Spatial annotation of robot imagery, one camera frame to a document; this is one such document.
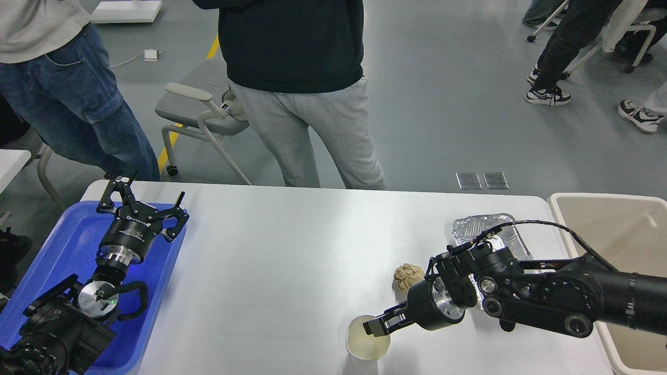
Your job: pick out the blue plastic tray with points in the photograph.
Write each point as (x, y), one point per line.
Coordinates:
(70, 249)

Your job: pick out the left metal floor plate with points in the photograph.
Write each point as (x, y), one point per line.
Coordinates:
(468, 180)

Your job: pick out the white paper cup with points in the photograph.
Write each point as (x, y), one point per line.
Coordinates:
(363, 346)

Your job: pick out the white floor power adapter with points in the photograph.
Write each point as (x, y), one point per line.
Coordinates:
(151, 55)

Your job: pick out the white grey office chair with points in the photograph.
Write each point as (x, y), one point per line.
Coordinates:
(202, 106)

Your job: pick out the white flat floor base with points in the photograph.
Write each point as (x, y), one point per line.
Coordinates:
(126, 12)

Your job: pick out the person in blue jeans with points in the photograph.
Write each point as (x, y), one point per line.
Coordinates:
(56, 76)

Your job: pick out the white chair at right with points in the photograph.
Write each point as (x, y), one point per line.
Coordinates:
(628, 43)

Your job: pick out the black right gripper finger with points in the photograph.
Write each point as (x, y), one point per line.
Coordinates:
(396, 314)
(386, 324)

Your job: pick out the beige plastic bin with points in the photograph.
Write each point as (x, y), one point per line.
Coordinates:
(629, 232)

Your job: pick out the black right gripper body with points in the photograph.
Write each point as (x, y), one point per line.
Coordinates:
(430, 305)

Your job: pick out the crumpled brown paper ball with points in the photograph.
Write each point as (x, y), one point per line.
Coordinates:
(407, 275)

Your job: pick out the white side table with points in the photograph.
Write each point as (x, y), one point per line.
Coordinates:
(12, 161)

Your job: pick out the person in black trousers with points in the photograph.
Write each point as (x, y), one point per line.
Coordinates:
(581, 25)

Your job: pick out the right metal floor plate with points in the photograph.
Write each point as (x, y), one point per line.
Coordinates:
(496, 181)

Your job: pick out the aluminium foil tray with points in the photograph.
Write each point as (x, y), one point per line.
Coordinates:
(466, 229)

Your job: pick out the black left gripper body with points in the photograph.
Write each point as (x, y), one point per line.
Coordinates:
(131, 233)

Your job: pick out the metal floor plate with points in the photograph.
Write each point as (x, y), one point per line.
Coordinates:
(496, 181)
(468, 180)

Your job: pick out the person in grey sweatpants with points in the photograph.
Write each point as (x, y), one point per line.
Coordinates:
(296, 66)

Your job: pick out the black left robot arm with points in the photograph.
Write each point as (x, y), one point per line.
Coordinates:
(89, 300)

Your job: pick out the black white sneaker foot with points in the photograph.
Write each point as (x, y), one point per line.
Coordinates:
(643, 119)

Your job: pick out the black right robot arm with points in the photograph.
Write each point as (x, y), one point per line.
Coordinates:
(565, 296)

